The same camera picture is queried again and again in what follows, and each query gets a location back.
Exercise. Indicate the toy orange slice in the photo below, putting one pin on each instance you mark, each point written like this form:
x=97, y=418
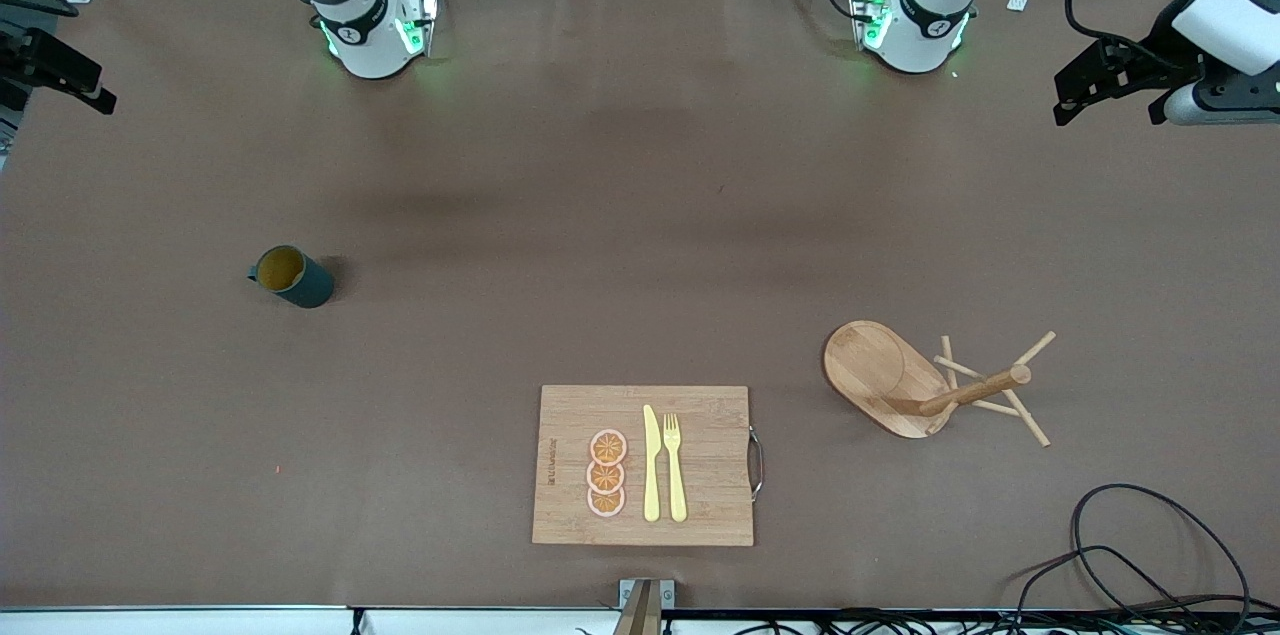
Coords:
x=605, y=478
x=606, y=504
x=608, y=447

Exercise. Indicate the dark green cup yellow inside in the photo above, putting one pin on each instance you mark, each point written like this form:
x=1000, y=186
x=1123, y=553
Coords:
x=305, y=287

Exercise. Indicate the yellow plastic fork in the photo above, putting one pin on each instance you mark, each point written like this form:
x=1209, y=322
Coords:
x=676, y=485

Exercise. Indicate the yellow plastic knife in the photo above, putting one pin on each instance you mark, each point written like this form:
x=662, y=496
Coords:
x=651, y=475

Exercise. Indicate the wooden mug rack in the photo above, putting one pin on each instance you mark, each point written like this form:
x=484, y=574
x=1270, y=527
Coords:
x=880, y=370

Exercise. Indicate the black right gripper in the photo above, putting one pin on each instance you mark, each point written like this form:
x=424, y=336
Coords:
x=30, y=55

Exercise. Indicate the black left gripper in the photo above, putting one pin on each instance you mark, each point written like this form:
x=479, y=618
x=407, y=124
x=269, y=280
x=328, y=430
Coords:
x=1158, y=61

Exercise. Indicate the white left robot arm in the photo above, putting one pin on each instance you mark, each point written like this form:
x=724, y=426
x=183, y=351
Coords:
x=925, y=15

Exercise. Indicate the large table cover mat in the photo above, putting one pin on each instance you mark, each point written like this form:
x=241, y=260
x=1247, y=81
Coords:
x=500, y=215

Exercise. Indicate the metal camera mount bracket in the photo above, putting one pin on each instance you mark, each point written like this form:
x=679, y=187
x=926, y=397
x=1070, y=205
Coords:
x=645, y=605

